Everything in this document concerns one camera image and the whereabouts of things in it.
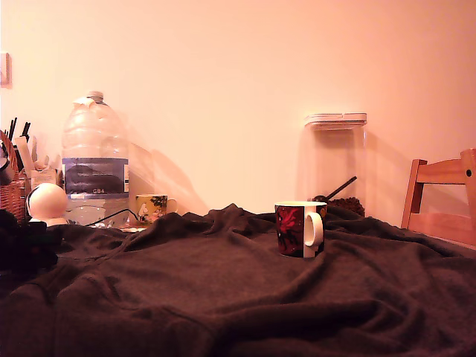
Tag red printed mug white handle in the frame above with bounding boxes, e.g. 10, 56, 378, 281
274, 201, 329, 259

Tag dark brown cloth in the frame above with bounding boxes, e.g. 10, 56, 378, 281
0, 203, 476, 357

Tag small white round camera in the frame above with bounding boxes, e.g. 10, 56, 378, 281
28, 182, 69, 227

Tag small white box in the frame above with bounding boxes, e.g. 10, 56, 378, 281
30, 168, 60, 194

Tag wooden chair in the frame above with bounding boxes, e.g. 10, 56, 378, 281
400, 147, 476, 249

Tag black scoop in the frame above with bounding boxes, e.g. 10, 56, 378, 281
311, 176, 358, 205

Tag coffee beans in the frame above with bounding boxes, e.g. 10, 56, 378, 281
327, 196, 366, 218

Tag yellow floral printed mug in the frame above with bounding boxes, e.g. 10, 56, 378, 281
135, 193, 179, 225

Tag clear jar with white lid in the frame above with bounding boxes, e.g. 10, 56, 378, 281
303, 112, 368, 219

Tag woven wicker basket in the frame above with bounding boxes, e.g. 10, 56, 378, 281
0, 129, 31, 224

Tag black cable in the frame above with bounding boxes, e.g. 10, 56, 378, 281
84, 209, 141, 227

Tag large clear water bottle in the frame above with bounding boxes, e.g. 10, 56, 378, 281
61, 90, 130, 228

